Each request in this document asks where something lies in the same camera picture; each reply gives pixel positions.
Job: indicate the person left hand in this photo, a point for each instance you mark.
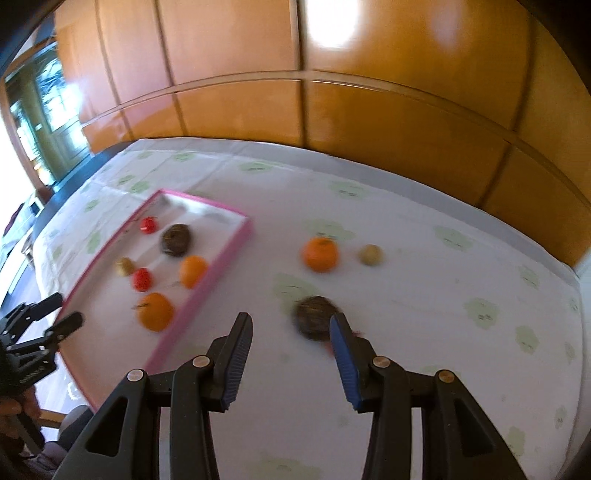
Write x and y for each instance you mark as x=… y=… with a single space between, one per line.
x=26 y=403

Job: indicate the orange with long stem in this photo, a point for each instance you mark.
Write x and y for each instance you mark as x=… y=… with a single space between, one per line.
x=154 y=312

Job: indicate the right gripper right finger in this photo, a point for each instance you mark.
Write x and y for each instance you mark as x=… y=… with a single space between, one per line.
x=459 y=441

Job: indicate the orange with stem top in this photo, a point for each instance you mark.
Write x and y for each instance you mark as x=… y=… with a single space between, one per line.
x=320 y=254

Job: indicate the small green-brown fruit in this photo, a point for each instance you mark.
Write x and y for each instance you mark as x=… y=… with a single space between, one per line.
x=371 y=255

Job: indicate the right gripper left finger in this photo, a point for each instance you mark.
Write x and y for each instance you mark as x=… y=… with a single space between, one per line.
x=121 y=440

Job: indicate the pink cardboard tray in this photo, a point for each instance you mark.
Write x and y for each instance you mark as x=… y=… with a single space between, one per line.
x=111 y=341

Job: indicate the small orange tangerine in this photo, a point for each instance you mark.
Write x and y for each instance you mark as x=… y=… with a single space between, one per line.
x=191 y=270

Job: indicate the dark brown fruit on cloth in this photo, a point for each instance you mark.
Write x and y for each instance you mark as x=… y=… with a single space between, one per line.
x=312 y=316

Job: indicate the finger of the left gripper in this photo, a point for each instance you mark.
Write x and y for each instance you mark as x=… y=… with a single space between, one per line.
x=61 y=329
x=36 y=311

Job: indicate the white cloud-print tablecloth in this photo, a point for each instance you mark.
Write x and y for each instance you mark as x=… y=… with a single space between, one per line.
x=458 y=289

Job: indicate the red tomato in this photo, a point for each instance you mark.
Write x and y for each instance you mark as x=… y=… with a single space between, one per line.
x=343 y=340
x=148 y=225
x=141 y=280

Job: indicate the glass door window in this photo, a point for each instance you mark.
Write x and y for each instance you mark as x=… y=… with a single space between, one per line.
x=45 y=110

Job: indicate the dark brown fruit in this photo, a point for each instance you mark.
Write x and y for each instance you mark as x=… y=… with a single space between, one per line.
x=312 y=316
x=175 y=240

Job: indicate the wooden wall cabinet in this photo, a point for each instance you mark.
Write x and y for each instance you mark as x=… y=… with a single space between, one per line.
x=477 y=99

